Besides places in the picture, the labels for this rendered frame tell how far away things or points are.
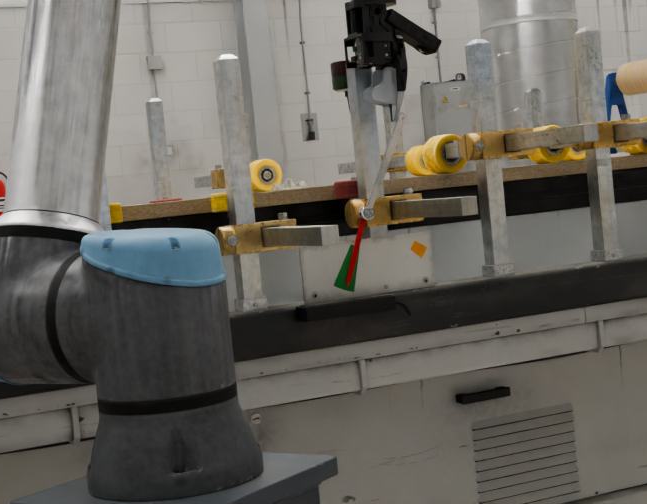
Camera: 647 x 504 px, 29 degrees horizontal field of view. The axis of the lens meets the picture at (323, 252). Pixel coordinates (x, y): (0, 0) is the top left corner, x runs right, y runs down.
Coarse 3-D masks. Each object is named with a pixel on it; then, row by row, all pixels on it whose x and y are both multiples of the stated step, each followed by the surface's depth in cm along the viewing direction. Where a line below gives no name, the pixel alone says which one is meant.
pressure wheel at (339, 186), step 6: (348, 180) 236; (354, 180) 236; (336, 186) 238; (342, 186) 236; (348, 186) 236; (354, 186) 236; (336, 192) 238; (342, 192) 237; (348, 192) 236; (354, 192) 236; (336, 198) 239; (342, 198) 237; (348, 198) 236; (354, 198) 238
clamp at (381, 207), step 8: (352, 200) 223; (360, 200) 223; (376, 200) 222; (384, 200) 223; (392, 200) 224; (400, 200) 224; (352, 208) 222; (376, 208) 222; (384, 208) 223; (352, 216) 222; (376, 216) 222; (384, 216) 223; (352, 224) 223; (368, 224) 222; (376, 224) 222; (384, 224) 223
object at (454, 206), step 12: (396, 204) 222; (408, 204) 218; (420, 204) 214; (432, 204) 210; (444, 204) 206; (456, 204) 203; (468, 204) 202; (396, 216) 222; (408, 216) 218; (420, 216) 214; (432, 216) 210; (444, 216) 207
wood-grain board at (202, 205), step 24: (504, 168) 258; (528, 168) 260; (552, 168) 263; (576, 168) 265; (624, 168) 270; (264, 192) 236; (288, 192) 238; (312, 192) 240; (384, 192) 247; (144, 216) 227; (168, 216) 229
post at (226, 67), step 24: (216, 72) 213; (216, 96) 214; (240, 96) 213; (240, 120) 213; (240, 144) 213; (240, 168) 213; (240, 192) 213; (240, 216) 213; (240, 264) 213; (240, 288) 214
